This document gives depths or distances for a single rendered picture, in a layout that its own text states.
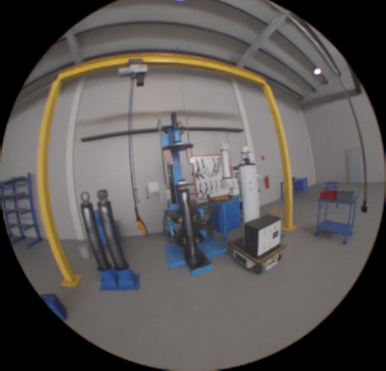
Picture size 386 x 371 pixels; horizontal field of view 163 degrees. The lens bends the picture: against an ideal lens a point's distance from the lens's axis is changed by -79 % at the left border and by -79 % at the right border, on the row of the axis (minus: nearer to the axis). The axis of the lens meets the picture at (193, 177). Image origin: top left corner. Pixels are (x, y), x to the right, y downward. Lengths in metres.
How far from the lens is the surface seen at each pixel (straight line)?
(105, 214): 2.07
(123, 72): 2.85
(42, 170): 2.77
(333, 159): 11.54
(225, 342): 1.76
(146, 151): 4.50
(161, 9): 5.87
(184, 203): 2.40
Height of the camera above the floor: 1.66
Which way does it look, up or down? level
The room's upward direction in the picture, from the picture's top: 7 degrees counter-clockwise
